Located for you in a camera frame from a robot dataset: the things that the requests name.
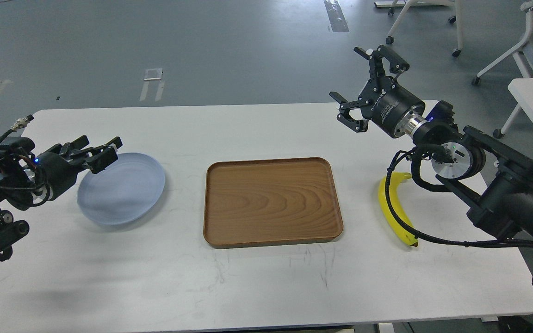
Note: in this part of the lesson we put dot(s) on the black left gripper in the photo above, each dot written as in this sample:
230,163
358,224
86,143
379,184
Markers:
62,163

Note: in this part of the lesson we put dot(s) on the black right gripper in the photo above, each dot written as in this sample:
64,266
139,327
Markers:
393,108

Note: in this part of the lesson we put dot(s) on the light blue plate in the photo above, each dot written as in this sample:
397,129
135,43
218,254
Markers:
123,192

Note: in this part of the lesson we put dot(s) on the yellow banana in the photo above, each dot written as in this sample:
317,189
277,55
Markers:
389,198

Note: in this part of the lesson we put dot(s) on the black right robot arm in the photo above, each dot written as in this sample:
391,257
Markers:
494,180

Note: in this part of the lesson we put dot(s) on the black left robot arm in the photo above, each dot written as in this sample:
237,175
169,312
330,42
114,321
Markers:
29,180

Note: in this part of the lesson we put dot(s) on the grey floor tape strip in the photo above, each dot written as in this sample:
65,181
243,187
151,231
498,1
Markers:
336,18

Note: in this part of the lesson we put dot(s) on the brown wooden tray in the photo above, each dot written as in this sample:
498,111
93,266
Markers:
252,203

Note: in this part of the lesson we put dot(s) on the white rolling chair frame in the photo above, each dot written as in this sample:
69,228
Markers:
413,18

